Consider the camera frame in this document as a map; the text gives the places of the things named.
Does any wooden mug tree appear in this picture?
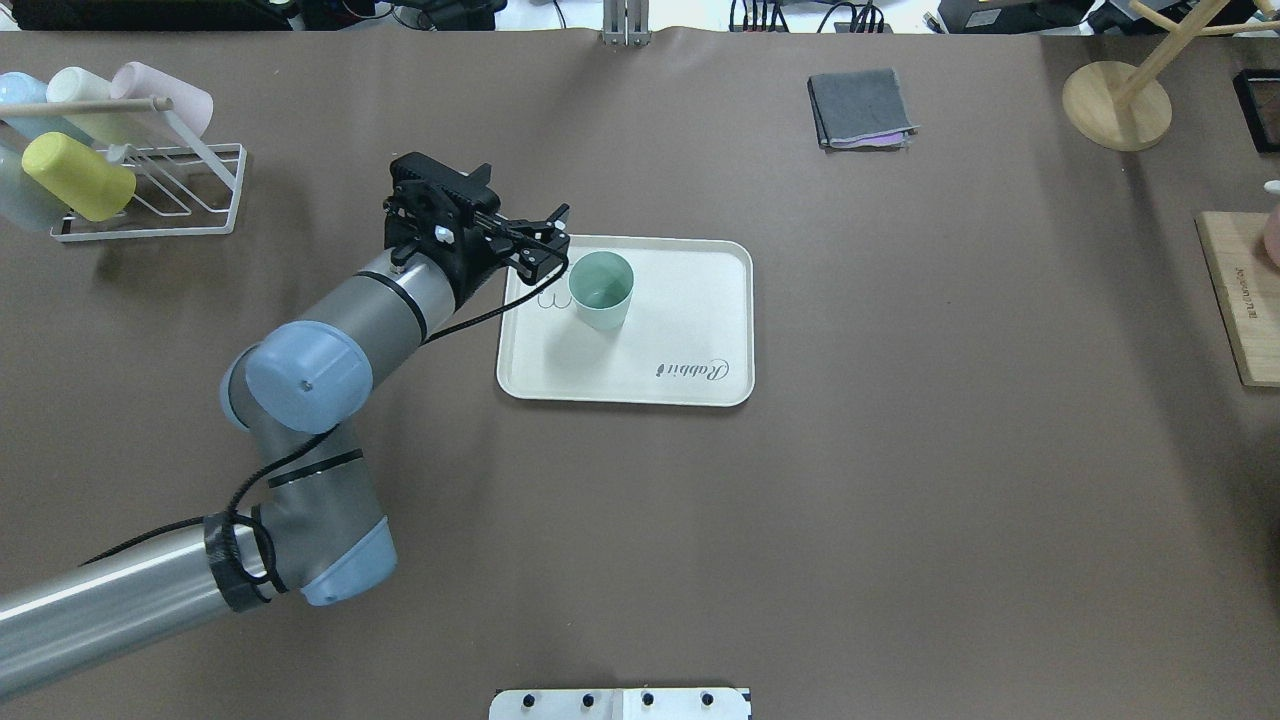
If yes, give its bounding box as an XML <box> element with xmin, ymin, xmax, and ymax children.
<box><xmin>1061</xmin><ymin>1</ymin><xmax>1279</xmax><ymax>152</ymax></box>

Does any cream rectangular tray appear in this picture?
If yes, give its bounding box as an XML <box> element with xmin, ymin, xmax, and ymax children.
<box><xmin>495</xmin><ymin>234</ymin><xmax>755</xmax><ymax>407</ymax></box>

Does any white cup rack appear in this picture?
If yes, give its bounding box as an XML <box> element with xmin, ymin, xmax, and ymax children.
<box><xmin>3</xmin><ymin>97</ymin><xmax>250</xmax><ymax>243</ymax></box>

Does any aluminium frame post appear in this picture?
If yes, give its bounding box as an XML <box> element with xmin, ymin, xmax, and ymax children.
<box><xmin>600</xmin><ymin>0</ymin><xmax>652</xmax><ymax>47</ymax></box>

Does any green cup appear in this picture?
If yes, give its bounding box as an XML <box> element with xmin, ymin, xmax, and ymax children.
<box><xmin>570</xmin><ymin>251</ymin><xmax>635</xmax><ymax>331</ymax></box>

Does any blue cup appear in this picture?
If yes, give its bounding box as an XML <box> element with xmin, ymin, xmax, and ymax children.
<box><xmin>0</xmin><ymin>72</ymin><xmax>91</xmax><ymax>146</ymax></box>

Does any yellow cup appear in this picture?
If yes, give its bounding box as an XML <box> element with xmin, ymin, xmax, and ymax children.
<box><xmin>20</xmin><ymin>132</ymin><xmax>137</xmax><ymax>222</ymax></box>

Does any grey folded cloth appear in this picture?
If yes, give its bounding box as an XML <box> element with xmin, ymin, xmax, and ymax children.
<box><xmin>806</xmin><ymin>68</ymin><xmax>919</xmax><ymax>150</ymax></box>

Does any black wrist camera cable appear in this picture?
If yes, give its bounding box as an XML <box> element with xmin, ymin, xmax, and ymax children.
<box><xmin>79</xmin><ymin>255</ymin><xmax>571</xmax><ymax>601</ymax></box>

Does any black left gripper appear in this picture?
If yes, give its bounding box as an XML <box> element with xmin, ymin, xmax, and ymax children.
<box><xmin>384</xmin><ymin>152</ymin><xmax>571</xmax><ymax>309</ymax></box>

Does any pink cup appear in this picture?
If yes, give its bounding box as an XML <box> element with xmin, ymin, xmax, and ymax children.
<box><xmin>109</xmin><ymin>61</ymin><xmax>214</xmax><ymax>137</ymax></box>

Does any white pillar mount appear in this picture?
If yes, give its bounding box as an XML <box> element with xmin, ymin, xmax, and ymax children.
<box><xmin>488</xmin><ymin>687</ymin><xmax>753</xmax><ymax>719</ymax></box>

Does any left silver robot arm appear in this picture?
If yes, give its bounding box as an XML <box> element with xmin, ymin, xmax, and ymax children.
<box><xmin>1</xmin><ymin>152</ymin><xmax>571</xmax><ymax>700</ymax></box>

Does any pink lower bowl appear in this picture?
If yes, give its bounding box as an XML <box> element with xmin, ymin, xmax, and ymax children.
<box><xmin>1262</xmin><ymin>179</ymin><xmax>1280</xmax><ymax>268</ymax></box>

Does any bamboo cutting board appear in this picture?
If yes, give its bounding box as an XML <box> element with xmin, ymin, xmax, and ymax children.
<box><xmin>1196</xmin><ymin>211</ymin><xmax>1279</xmax><ymax>388</ymax></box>

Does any white cup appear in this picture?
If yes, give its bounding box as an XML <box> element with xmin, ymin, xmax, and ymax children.
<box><xmin>45</xmin><ymin>67</ymin><xmax>148</xmax><ymax>147</ymax></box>

